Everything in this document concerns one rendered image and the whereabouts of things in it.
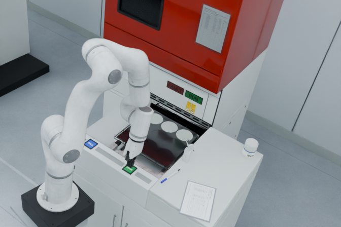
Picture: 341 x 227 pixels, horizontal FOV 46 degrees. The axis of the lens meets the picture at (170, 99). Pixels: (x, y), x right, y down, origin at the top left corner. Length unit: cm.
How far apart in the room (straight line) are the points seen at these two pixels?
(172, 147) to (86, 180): 51
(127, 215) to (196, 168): 45
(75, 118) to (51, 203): 51
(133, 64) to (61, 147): 43
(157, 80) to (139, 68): 86
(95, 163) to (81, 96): 65
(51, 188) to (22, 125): 190
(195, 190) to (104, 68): 84
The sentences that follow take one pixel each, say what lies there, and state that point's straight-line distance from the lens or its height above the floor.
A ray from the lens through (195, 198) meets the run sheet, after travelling 199.
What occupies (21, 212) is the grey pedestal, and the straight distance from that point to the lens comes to 209.
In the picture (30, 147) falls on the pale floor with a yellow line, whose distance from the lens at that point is 354.
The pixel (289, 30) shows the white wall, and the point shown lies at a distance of 360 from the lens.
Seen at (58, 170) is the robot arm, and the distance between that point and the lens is 179.
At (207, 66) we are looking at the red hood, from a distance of 215.
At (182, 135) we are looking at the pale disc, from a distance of 238.
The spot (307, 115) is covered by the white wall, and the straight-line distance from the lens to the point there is 389.
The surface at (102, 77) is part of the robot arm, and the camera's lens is 147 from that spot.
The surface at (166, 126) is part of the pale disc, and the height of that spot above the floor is 90.
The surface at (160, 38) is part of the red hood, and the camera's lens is 225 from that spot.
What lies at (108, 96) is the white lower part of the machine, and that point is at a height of 77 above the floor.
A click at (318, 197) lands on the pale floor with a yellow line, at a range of 368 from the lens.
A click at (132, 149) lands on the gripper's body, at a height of 113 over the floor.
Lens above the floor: 248
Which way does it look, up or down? 37 degrees down
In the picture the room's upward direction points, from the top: 11 degrees clockwise
